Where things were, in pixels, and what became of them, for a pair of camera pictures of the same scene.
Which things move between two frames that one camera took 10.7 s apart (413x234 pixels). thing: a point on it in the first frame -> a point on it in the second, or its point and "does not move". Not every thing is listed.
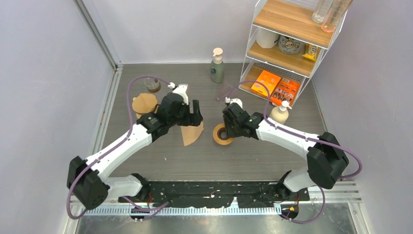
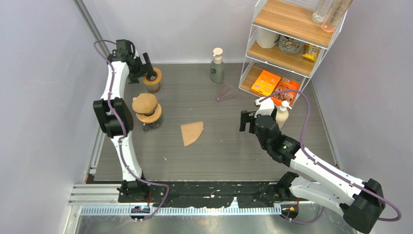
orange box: (271, 80) does not move
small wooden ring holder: (216, 134) -> (155, 82)
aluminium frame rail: (118, 67) does not move
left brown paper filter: (191, 133) does not move
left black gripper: (197, 117) -> (134, 78)
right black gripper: (231, 133) -> (244, 119)
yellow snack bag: (311, 52) does not move
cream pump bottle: (280, 114) does not move
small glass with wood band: (153, 85) does not move
